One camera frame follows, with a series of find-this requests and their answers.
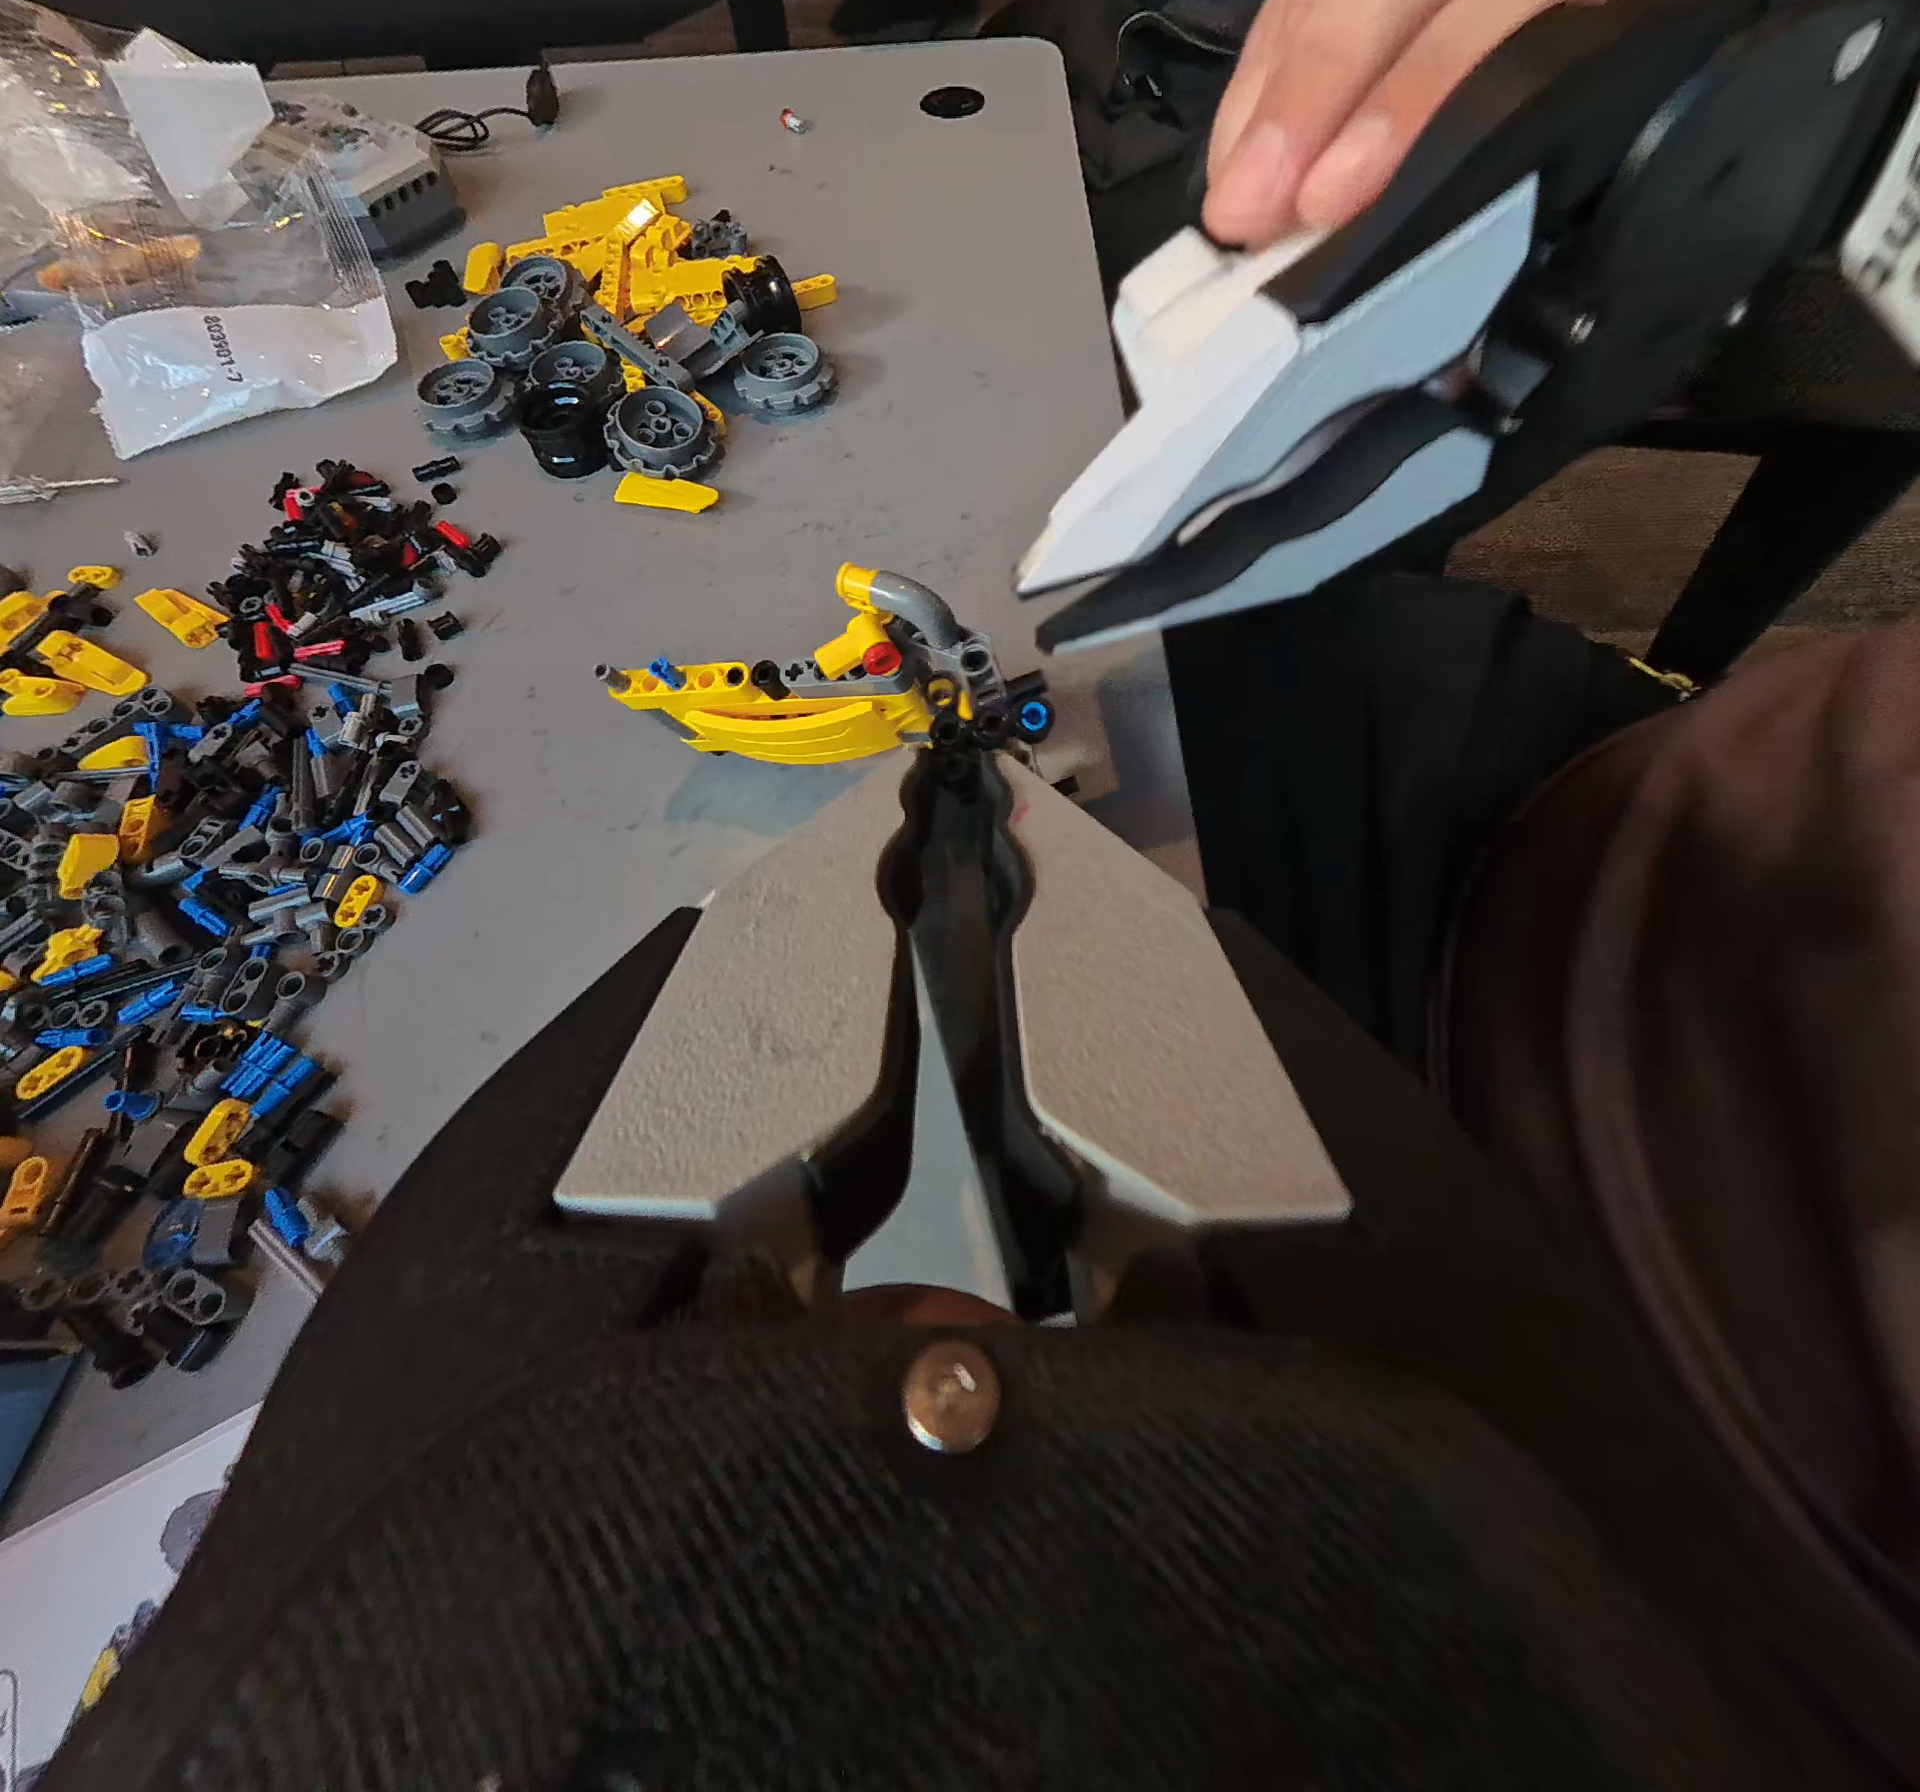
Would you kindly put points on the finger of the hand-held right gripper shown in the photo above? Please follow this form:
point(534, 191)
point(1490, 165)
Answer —
point(1346, 520)
point(1225, 443)

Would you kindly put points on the black backpack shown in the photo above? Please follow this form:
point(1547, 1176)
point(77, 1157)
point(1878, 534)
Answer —
point(1154, 27)

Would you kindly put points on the crumpled clear plastic bag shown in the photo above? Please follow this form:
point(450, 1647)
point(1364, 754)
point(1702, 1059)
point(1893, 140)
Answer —
point(154, 176)
point(49, 416)

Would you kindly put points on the pile of blue grey brick parts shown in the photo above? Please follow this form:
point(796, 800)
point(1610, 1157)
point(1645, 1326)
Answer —
point(201, 925)

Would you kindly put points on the open instruction booklet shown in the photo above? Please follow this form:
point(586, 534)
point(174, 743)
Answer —
point(93, 1595)

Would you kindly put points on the blue cardboard kit box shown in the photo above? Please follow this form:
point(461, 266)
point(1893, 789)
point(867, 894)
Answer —
point(30, 1414)

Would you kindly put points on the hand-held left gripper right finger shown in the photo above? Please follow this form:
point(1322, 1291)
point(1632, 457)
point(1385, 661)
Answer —
point(1180, 1059)

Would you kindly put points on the yellow curved panel assembly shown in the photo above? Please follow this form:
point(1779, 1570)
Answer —
point(778, 738)

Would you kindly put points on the yellow black brick vehicle model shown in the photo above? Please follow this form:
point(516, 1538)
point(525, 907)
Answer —
point(918, 590)

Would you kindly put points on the grey desk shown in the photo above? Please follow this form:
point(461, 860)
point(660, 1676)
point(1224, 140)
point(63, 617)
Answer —
point(679, 894)

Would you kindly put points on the small white label bag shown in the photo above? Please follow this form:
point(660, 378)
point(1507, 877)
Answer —
point(229, 378)

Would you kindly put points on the black connector with blue pin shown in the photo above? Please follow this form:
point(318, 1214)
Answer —
point(1031, 720)

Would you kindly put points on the person's right hand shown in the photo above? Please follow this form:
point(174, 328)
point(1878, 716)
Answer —
point(1379, 43)

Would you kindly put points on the cluster of yellow curved panels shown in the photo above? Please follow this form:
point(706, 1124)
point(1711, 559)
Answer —
point(77, 655)

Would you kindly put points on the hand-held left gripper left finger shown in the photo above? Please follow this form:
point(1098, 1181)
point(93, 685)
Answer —
point(718, 1059)

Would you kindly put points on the pile of black red pins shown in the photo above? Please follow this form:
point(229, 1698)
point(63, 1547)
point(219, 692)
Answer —
point(344, 578)

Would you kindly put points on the person's brown sweater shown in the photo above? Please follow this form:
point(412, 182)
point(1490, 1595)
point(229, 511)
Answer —
point(1720, 999)

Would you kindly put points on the grey motor block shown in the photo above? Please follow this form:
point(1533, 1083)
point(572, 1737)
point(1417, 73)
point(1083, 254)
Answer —
point(397, 201)

